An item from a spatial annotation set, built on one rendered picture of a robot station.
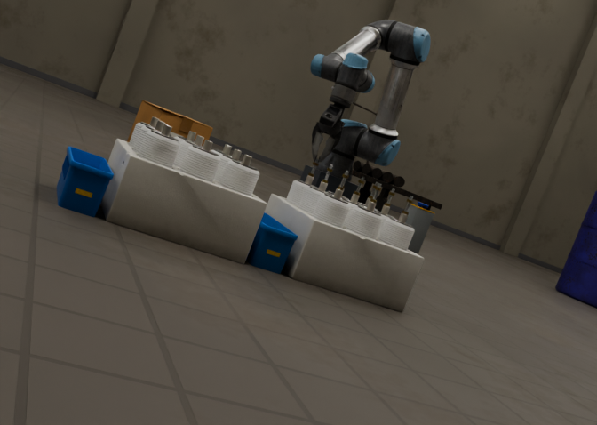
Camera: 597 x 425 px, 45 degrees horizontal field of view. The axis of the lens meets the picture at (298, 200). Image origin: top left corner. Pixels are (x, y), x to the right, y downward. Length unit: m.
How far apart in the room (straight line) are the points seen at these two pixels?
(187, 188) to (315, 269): 0.45
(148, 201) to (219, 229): 0.21
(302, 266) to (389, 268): 0.28
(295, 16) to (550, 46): 4.24
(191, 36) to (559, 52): 5.85
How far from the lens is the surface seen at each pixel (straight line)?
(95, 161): 2.17
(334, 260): 2.10
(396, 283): 2.21
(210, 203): 1.93
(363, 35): 2.71
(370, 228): 2.15
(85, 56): 9.77
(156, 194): 1.91
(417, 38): 2.74
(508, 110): 11.92
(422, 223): 2.48
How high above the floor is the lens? 0.35
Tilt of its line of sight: 4 degrees down
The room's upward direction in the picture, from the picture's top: 21 degrees clockwise
